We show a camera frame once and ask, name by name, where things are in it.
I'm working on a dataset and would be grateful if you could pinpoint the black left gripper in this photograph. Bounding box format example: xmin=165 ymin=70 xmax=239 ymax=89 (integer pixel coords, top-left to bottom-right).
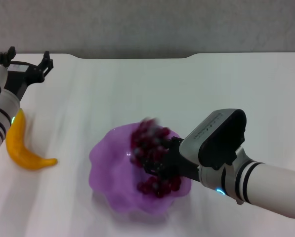
xmin=0 ymin=46 xmax=55 ymax=101

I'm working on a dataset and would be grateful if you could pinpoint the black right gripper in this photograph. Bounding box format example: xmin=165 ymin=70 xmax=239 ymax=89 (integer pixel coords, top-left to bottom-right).
xmin=141 ymin=136 xmax=202 ymax=184

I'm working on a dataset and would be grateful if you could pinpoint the dark red grape bunch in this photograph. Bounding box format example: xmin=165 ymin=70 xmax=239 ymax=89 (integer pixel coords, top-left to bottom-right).
xmin=129 ymin=117 xmax=182 ymax=199

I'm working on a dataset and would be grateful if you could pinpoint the yellow toy banana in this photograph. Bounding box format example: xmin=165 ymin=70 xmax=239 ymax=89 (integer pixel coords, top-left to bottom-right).
xmin=5 ymin=109 xmax=58 ymax=171

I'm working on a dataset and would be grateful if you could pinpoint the purple scalloped plastic bowl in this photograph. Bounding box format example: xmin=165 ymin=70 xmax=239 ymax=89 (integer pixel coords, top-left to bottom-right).
xmin=88 ymin=122 xmax=193 ymax=218

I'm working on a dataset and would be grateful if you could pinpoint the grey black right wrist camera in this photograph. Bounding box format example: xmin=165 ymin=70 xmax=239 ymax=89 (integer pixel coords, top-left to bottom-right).
xmin=179 ymin=108 xmax=248 ymax=171

